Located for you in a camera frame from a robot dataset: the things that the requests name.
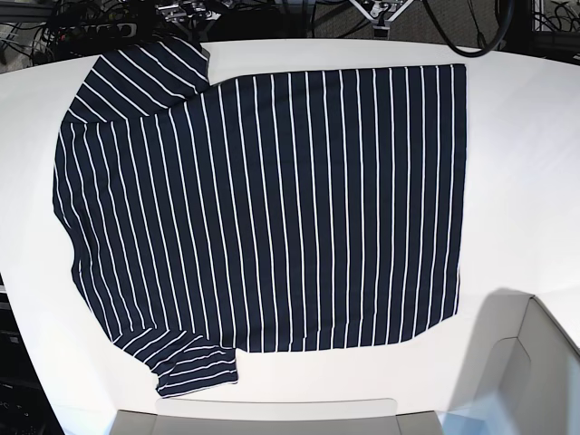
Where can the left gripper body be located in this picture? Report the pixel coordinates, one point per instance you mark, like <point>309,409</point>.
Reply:
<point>381,13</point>

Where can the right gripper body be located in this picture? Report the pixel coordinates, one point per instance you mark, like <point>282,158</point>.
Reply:
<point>186,11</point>

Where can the navy white striped T-shirt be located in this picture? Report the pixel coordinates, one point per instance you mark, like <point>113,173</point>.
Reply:
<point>277,212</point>

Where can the black power strip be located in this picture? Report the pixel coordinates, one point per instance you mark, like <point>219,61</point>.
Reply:
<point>106,31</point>

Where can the grey plastic bin right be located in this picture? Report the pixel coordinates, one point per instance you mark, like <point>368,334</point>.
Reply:
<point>530,384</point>

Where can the grey plastic bin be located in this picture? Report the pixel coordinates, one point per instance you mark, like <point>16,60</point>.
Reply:
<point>319,417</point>
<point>530,384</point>

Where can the grey plastic bin front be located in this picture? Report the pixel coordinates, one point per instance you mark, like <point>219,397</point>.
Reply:
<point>319,417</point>

